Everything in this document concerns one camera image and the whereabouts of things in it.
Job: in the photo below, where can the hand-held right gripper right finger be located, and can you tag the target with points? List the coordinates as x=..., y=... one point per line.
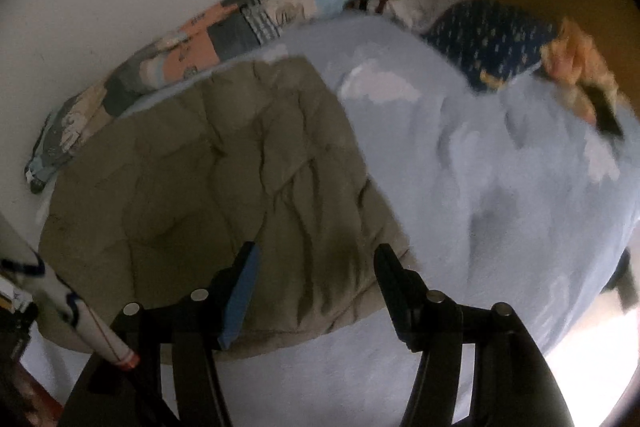
x=400, y=297

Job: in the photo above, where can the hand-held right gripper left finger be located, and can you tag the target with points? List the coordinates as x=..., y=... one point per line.
x=242, y=297

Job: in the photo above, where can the olive green hooded puffer jacket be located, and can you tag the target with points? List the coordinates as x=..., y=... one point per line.
x=200, y=187

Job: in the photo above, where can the rolled patchwork quilt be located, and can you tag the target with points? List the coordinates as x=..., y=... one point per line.
x=225, y=27

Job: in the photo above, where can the navy star print pillow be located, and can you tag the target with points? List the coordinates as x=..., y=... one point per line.
x=490, y=32

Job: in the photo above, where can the orange plush toy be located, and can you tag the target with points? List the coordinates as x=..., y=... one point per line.
x=575, y=52

